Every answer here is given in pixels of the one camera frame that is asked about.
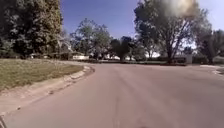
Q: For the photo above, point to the row of trees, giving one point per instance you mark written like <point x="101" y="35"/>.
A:
<point x="100" y="41"/>

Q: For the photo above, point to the white low building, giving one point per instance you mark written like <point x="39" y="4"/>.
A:
<point x="80" y="57"/>

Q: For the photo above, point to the grey asphalt road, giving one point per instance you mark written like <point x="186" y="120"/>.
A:
<point x="140" y="96"/>

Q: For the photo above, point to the tall leafy tree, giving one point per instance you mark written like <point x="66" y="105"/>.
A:
<point x="170" y="26"/>

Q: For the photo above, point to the pale concrete kerb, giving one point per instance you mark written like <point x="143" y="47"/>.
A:
<point x="40" y="88"/>

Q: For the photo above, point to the dry grass lawn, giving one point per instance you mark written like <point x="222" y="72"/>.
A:
<point x="30" y="70"/>

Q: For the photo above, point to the large dark green tree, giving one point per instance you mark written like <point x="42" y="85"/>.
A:
<point x="30" y="26"/>

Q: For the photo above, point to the dark leafy tree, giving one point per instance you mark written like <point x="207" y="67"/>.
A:
<point x="213" y="45"/>

